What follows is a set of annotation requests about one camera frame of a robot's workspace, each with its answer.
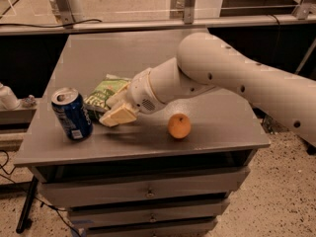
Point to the grey drawer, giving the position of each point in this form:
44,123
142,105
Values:
166,185
158,229
148,213

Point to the green jalapeno chip bag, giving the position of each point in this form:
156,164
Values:
95,102

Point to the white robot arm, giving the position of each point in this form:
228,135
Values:
206,63

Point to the bottom grey drawer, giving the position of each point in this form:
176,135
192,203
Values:
158,229

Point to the top grey drawer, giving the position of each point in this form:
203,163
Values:
166,185

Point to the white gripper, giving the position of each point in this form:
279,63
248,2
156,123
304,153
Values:
142,94

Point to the blue pepsi can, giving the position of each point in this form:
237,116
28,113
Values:
67,104

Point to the black table leg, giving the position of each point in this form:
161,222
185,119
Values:
30,195

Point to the orange fruit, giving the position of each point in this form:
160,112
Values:
179,126

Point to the middle grey drawer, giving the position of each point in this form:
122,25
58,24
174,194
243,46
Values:
148,213

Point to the metal frame post centre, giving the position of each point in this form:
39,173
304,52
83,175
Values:
184,9

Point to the metal frame post left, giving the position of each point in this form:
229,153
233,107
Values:
67,11

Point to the horizontal metal rail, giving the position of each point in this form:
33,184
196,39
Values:
96,26

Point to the metal frame post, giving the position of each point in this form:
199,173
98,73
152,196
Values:
184,9
67,11

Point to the white bottle at left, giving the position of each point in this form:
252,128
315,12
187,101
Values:
7,98

